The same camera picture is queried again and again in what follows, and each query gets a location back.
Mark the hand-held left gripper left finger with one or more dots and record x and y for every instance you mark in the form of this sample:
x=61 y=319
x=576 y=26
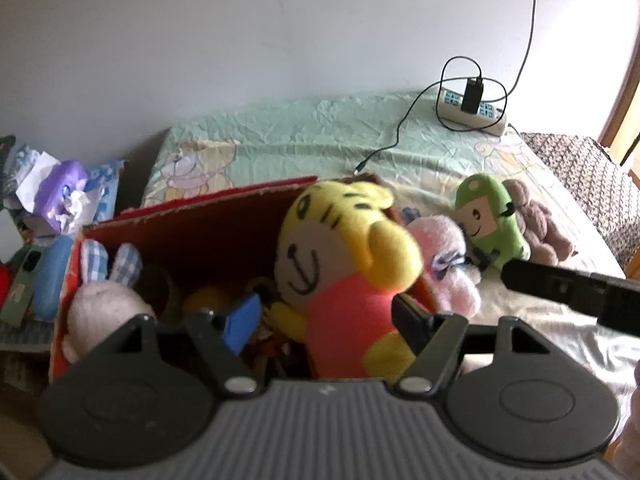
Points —
x=242 y=322

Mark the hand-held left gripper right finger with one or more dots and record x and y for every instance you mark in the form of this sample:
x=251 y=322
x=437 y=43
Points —
x=407 y=321

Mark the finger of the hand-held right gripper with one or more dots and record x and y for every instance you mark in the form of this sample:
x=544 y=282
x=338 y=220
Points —
x=550 y=282

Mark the brown plush toy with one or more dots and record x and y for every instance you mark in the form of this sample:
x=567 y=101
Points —
x=545 y=230

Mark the green plush toy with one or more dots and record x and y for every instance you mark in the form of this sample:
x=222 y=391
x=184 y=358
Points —
x=495 y=230

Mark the red cardboard box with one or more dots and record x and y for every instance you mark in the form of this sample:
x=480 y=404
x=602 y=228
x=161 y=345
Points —
x=200 y=230

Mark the yellow tiger plush toy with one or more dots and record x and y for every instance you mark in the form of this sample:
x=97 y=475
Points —
x=320 y=240

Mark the pink bunny plush toy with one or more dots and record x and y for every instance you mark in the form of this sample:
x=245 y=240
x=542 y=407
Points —
x=450 y=285

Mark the speckled brown cushion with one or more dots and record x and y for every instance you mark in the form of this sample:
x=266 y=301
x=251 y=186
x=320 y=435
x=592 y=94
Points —
x=575 y=170

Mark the white bunny plush checked ears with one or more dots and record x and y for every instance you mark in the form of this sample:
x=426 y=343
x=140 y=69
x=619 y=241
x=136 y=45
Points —
x=100 y=305

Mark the white power strip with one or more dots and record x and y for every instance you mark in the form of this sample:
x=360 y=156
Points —
x=495 y=122

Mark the blue patterned pack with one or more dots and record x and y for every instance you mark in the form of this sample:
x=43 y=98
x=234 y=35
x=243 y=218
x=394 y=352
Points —
x=107 y=185

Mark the light blue bottle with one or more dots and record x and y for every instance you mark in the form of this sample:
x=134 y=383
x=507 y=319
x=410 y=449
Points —
x=52 y=280

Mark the green printed bed sheet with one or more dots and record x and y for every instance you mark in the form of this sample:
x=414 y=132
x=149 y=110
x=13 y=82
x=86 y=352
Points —
x=300 y=130

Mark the black charger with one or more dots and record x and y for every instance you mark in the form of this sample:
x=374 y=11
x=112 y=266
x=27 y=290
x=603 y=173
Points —
x=471 y=95

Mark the green box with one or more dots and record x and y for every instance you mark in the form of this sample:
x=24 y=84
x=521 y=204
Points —
x=20 y=290

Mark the purple tissue pack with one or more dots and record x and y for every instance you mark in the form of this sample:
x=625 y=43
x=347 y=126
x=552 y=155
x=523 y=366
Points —
x=60 y=185

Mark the wooden door frame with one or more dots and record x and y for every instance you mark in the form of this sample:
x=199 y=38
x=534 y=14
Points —
x=625 y=110

